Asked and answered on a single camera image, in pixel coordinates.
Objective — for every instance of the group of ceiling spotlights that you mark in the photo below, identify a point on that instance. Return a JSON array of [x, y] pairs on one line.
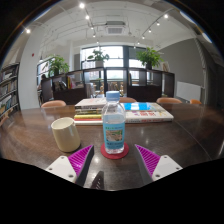
[[82, 5]]

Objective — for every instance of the white wall radiator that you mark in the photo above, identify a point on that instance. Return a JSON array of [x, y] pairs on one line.
[[188, 91]]

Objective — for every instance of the blue-covered book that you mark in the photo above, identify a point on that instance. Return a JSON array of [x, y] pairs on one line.
[[140, 106]]

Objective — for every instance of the dark open shelf unit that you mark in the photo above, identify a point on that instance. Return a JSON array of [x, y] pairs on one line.
[[75, 95]]

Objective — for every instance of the clear water bottle blue cap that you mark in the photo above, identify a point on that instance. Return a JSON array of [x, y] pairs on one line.
[[114, 126]]

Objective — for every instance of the bushy green potted plant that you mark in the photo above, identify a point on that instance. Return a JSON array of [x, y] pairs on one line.
[[58, 65]]

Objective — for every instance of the group of orange chairs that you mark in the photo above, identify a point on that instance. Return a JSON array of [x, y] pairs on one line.
[[53, 103]]

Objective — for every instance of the wall bookshelf with books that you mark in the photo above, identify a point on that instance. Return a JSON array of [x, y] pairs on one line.
[[8, 91]]

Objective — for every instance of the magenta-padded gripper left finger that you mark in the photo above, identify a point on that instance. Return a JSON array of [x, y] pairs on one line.
[[63, 166]]

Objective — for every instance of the tall green potted plant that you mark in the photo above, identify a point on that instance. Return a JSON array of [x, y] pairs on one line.
[[149, 57]]

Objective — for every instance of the small green potted plant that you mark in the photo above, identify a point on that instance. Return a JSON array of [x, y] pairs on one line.
[[98, 56]]

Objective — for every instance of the flat round red coaster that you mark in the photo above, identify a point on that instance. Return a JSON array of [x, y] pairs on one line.
[[106, 156]]

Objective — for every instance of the cream ceramic cup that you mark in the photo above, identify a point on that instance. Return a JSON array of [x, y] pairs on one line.
[[66, 135]]

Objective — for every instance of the dark-spined book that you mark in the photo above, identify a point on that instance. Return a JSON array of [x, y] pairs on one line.
[[87, 112]]

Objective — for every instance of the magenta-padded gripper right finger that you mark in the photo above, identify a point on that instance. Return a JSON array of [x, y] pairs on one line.
[[165, 166]]

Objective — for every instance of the white book red-edged spine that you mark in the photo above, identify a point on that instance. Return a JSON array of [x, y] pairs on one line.
[[87, 122]]

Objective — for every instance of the white-covered thick book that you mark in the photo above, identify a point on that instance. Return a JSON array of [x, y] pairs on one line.
[[90, 102]]

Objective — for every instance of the yellow-spined book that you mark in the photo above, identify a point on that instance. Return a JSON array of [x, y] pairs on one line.
[[87, 116]]

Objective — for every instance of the ceiling air conditioner unit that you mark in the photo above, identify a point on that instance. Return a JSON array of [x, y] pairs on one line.
[[115, 29]]

